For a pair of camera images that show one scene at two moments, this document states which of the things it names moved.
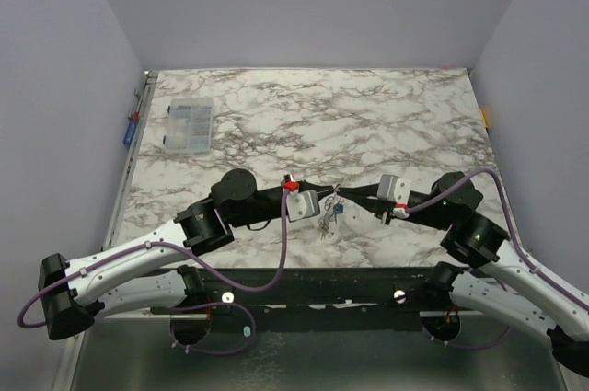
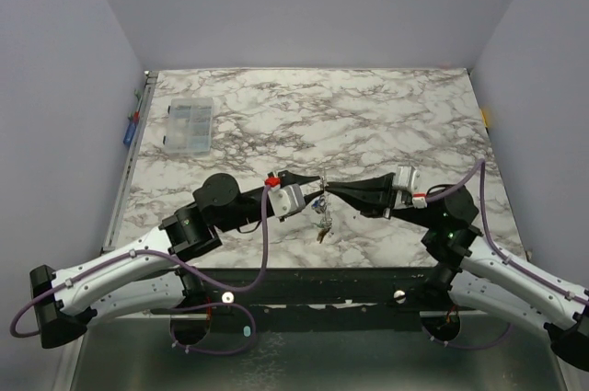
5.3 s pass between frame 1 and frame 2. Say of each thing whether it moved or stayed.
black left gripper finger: moved
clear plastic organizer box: stayed
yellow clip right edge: stayed
